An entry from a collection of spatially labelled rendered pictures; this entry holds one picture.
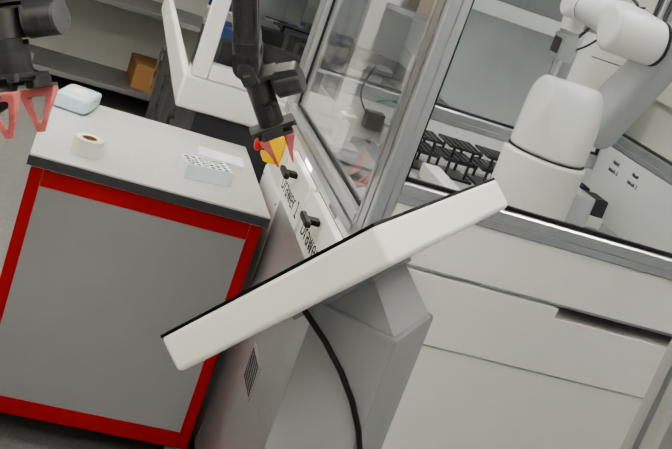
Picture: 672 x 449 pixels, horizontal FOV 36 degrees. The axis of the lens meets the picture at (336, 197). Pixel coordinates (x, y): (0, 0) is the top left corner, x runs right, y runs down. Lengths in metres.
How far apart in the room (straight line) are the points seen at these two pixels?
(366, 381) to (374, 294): 0.11
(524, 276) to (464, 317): 0.14
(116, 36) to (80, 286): 4.14
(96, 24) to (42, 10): 4.88
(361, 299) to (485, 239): 0.63
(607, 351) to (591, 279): 0.16
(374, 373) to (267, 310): 0.22
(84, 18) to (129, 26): 0.27
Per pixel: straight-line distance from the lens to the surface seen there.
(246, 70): 2.22
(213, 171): 2.62
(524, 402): 2.11
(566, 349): 2.09
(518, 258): 1.97
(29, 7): 1.73
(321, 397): 1.39
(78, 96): 2.90
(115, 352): 2.66
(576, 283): 2.03
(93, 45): 6.61
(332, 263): 1.14
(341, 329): 1.35
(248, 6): 2.16
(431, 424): 2.08
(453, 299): 1.96
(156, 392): 2.71
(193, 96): 3.14
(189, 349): 1.24
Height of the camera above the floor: 1.49
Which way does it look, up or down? 15 degrees down
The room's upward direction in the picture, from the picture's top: 20 degrees clockwise
